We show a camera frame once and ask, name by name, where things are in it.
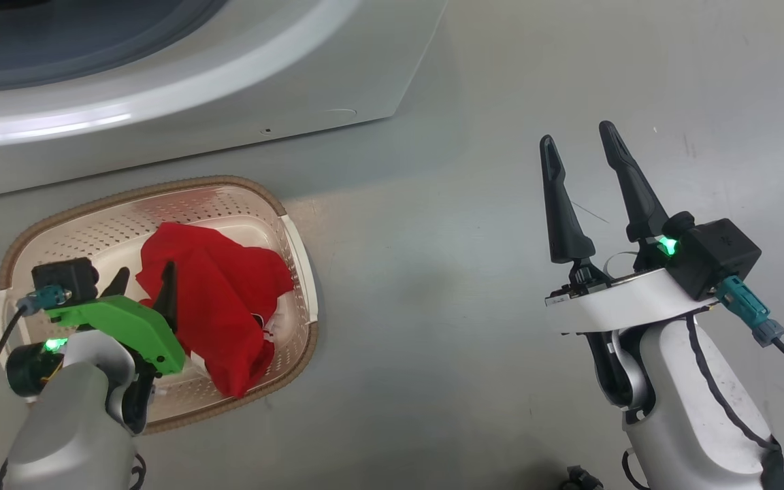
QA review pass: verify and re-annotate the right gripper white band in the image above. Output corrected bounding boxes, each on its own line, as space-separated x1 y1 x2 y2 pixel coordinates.
540 121 719 334

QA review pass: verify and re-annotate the black cable teal plug right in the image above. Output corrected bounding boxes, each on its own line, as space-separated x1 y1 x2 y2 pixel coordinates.
715 276 784 389

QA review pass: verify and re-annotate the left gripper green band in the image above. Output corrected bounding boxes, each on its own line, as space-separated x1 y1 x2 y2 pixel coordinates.
5 261 186 399

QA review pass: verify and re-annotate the black cable teal plug left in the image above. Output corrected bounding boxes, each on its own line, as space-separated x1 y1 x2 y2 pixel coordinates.
0 286 69 470

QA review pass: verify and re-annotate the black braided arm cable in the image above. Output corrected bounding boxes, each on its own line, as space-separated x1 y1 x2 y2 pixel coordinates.
686 314 784 453

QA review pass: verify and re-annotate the red garment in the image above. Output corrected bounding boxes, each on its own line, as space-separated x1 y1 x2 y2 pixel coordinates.
135 223 295 399

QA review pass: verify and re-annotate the cream perforated laundry basket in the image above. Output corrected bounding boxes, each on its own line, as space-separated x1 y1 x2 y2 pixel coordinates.
0 176 319 435

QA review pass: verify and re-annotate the white front-load washing machine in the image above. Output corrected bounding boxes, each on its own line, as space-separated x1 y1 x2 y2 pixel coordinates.
0 0 448 203

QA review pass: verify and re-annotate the black cable teal plug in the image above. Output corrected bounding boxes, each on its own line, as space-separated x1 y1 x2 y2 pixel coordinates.
0 286 69 470
715 276 784 389

